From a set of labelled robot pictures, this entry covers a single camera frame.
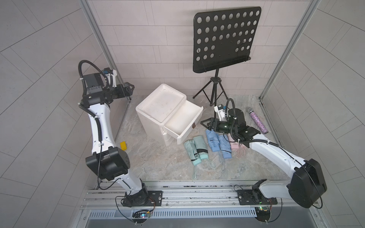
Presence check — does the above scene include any pink umbrella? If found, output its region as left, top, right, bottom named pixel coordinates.
left=228, top=134, right=241, bottom=151

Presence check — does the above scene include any white top drawer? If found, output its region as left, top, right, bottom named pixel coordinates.
left=163, top=100, right=203, bottom=144

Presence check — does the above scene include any white three-drawer cabinet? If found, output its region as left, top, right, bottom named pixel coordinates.
left=136, top=84, right=187, bottom=146

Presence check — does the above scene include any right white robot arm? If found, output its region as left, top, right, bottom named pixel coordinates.
left=201, top=105, right=328, bottom=208

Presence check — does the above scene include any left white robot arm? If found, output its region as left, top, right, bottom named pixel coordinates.
left=78, top=60, right=149, bottom=207

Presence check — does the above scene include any light blue folded umbrella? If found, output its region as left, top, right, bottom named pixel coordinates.
left=205, top=129, right=220, bottom=152

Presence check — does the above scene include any mint green folded umbrella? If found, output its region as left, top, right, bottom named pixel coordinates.
left=184, top=140, right=202, bottom=166

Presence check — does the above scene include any purple glitter microphone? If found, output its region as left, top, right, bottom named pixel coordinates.
left=247, top=107, right=269, bottom=134

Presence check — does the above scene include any yellow small block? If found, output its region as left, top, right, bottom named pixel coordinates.
left=120, top=141, right=127, bottom=151

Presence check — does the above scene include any black perforated music stand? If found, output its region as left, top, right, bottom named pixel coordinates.
left=193, top=6, right=262, bottom=106

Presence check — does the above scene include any right green circuit board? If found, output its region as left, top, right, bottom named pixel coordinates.
left=255, top=205, right=271, bottom=216

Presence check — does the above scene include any green circuit board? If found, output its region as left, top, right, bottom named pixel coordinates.
left=255, top=205, right=271, bottom=216
left=132, top=210, right=153, bottom=219

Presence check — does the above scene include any left green circuit board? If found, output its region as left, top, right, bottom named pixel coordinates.
left=132, top=210, right=153, bottom=219

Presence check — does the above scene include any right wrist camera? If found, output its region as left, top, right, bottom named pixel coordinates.
left=214, top=104, right=226, bottom=121

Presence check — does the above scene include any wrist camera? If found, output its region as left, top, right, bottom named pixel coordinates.
left=102, top=67, right=117, bottom=87
left=214, top=104, right=226, bottom=121

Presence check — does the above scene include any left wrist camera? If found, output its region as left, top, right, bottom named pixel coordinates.
left=102, top=67, right=117, bottom=87

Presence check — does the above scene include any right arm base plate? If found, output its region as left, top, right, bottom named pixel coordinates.
left=236, top=189, right=278, bottom=206

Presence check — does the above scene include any aluminium rail frame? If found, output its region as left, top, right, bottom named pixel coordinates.
left=76, top=170, right=323, bottom=211

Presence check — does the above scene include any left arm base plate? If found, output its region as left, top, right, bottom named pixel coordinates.
left=121, top=190, right=163, bottom=208

